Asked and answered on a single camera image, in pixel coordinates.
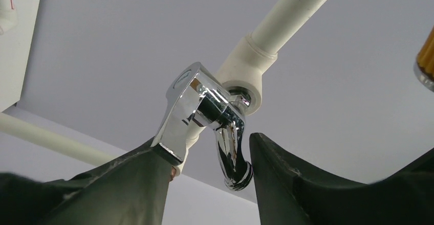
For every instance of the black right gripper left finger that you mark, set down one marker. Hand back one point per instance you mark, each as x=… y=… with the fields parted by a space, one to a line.
x=130 y=189

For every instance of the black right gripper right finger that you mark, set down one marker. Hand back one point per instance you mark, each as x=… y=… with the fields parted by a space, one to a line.
x=290 y=190

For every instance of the chrome faucet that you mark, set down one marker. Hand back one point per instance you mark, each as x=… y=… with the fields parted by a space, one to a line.
x=196 y=100

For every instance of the orange faucet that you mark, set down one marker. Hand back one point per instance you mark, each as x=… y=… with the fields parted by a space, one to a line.
x=423 y=67

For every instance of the white pipe frame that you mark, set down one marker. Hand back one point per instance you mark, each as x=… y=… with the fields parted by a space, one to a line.
x=256 y=52

